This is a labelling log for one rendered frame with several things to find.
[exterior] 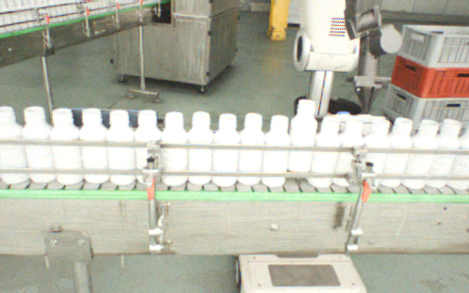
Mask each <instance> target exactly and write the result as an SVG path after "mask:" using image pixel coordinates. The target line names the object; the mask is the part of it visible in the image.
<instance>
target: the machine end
mask: <svg viewBox="0 0 469 293"><path fill-rule="evenodd" d="M238 4H239V0H171V17H167V18H165V19H161V20H157V21H152V22H149V23H148V25H146V26H143V47H144V70H145V77H149V78H156V79H162V80H169V81H175V82H181V83H192V84H199V85H201V89H200V90H197V91H196V92H197V93H198V94H202V95H203V94H206V93H207V91H206V90H204V85H207V84H208V83H209V82H210V81H212V80H213V79H217V80H218V79H221V78H222V77H221V76H219V75H218V74H219V73H220V72H221V71H222V70H223V69H225V68H232V67H233V65H230V63H231V62H232V61H233V60H234V59H235V52H237V47H236V36H237V23H238V21H239V19H240V16H238V12H239V9H241V8H243V5H238ZM110 42H111V54H112V59H111V60H110V63H112V65H113V69H114V73H120V74H121V79H118V82H119V83H127V82H128V80H127V79H124V78H123V74H130V75H135V76H141V70H140V50H139V30H138V27H134V28H131V29H130V30H127V31H120V32H116V33H112V34H111V35H110Z"/></svg>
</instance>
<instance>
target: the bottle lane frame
mask: <svg viewBox="0 0 469 293"><path fill-rule="evenodd" d="M29 187H30V186H28V187H27V188H24V189H10V186H9V187H8V188H7V189H0V256H47V253H46V249H45V244H44V237H45V236H46V235H47V234H48V233H49V232H50V231H83V232H85V233H86V234H87V235H88V236H89V240H90V247H91V253H92V256H136V255H150V238H149V217H148V196H147V190H136V187H134V188H133V190H119V187H117V188H116V189H115V190H101V187H99V188H98V189H97V190H84V189H83V187H81V188H80V189H66V186H65V187H64V188H62V189H47V187H46V188H44V189H30V188H29ZM315 190H316V189H315ZM408 191H409V190H408ZM357 198H358V193H350V192H349V191H348V192H347V193H335V192H334V191H333V190H332V189H331V193H319V192H318V191H317V190H316V192H315V193H304V192H302V191H301V189H299V192H298V193H297V192H286V191H285V189H284V192H271V191H270V190H269V188H268V189H267V192H255V191H254V189H253V188H251V191H250V192H238V191H237V189H235V191H234V192H224V191H221V189H220V188H218V191H205V189H204V188H203V187H202V189H201V191H188V190H187V187H185V188H184V191H171V188H170V187H169V188H168V190H167V191H156V217H157V226H158V219H159V217H160V216H158V204H166V207H167V215H166V216H164V218H163V220H167V231H164V233H163V237H162V245H163V250H162V251H161V252H160V253H158V255H344V244H345V242H346V241H347V239H348V234H349V232H347V228H348V221H351V217H349V214H350V210H351V207H352V206H356V202H357ZM359 227H360V228H361V230H362V234H361V237H359V243H358V245H359V249H358V250H357V252H350V254H463V255H469V195H458V194H456V193H455V192H454V194H453V195H443V194H441V193H440V192H438V194H426V193H423V194H412V193H411V192H410V191H409V194H397V193H396V192H394V191H393V194H381V193H380V192H379V190H378V193H377V194H369V198H368V200H367V201H366V202H364V203H363V207H362V210H361V217H360V219H359Z"/></svg>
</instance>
